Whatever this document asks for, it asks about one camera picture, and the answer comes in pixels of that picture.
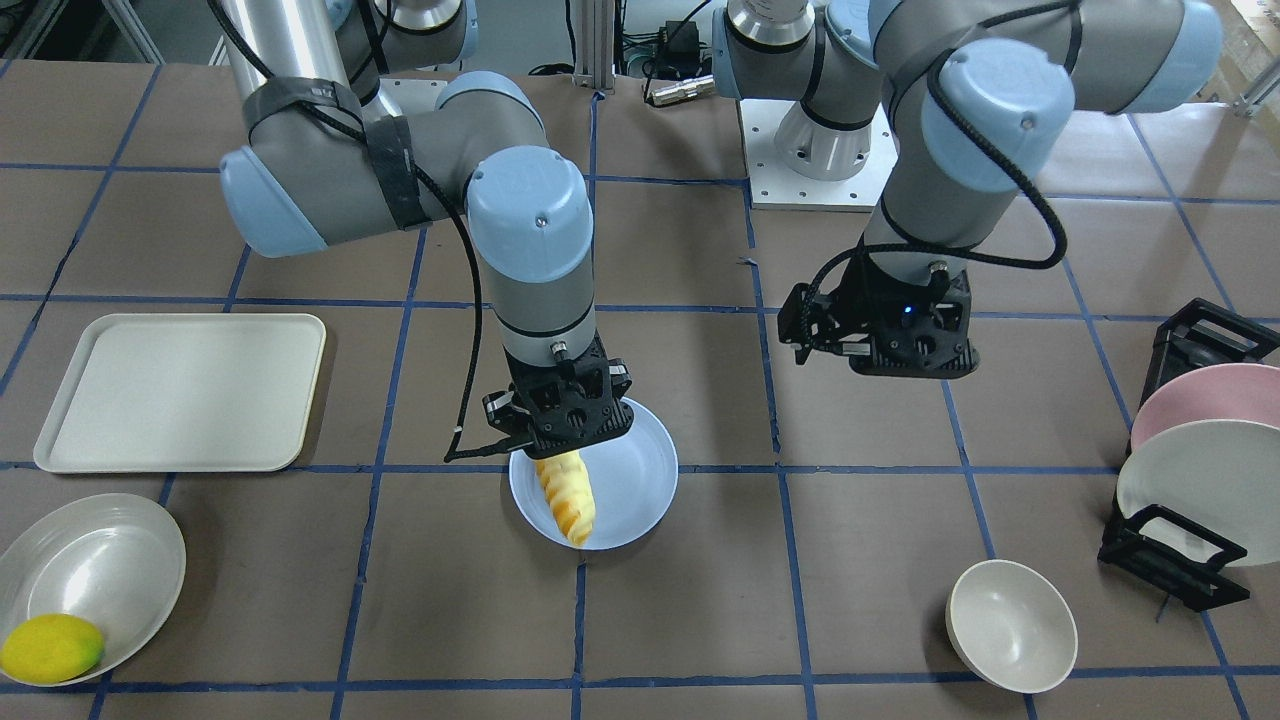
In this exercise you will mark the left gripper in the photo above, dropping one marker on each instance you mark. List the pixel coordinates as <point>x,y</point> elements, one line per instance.
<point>856,302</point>

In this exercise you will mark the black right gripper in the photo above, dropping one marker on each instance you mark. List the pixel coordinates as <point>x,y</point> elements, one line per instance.
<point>503,408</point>

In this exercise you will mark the blue plate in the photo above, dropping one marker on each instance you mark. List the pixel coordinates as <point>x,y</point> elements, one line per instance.
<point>633,479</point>

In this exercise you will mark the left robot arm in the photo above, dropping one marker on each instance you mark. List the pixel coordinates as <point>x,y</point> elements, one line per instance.
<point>977,93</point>

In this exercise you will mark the pink plate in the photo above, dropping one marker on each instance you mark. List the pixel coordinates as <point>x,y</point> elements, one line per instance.
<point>1230,391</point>

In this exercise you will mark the cream plate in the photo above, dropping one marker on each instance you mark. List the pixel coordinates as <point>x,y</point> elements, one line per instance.
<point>1223,474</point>

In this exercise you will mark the silver metal cylinder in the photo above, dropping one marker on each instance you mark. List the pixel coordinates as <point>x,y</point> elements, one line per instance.
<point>679,92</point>

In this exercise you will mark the cream bowl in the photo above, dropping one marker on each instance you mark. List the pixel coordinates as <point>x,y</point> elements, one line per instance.
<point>1011,627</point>

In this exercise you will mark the black power adapter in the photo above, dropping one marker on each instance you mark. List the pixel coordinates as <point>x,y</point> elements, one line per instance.
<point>679,51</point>

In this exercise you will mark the black dish rack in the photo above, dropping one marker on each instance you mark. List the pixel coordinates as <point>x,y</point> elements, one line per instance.
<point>1158,545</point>

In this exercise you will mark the white rectangular tray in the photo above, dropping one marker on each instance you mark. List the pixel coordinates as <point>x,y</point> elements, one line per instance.
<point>195,392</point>

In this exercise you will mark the cardboard box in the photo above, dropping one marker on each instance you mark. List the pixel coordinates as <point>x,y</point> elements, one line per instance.
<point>1251,42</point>

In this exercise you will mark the white shallow dish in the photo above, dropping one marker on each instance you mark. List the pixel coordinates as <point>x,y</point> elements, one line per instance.
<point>118,561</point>

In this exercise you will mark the yellow lemon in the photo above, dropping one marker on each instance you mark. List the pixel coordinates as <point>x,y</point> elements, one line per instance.
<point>52,648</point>

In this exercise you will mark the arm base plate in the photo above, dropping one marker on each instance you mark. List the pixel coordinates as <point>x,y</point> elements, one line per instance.
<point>774,186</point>
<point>404,96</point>

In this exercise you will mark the aluminium frame post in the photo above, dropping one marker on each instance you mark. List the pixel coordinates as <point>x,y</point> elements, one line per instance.
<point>595,24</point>

